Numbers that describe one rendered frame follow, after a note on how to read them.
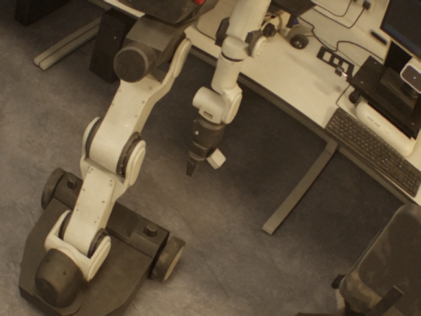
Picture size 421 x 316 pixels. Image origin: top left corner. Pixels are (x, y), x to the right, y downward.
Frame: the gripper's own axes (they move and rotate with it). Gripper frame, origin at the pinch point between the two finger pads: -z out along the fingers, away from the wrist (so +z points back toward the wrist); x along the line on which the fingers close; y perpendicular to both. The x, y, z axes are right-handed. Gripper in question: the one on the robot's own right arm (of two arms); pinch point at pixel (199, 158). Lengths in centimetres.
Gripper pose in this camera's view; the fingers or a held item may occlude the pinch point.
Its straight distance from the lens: 204.4
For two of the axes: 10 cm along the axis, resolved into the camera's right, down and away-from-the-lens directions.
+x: 4.8, -5.6, 6.7
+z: 2.2, -6.7, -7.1
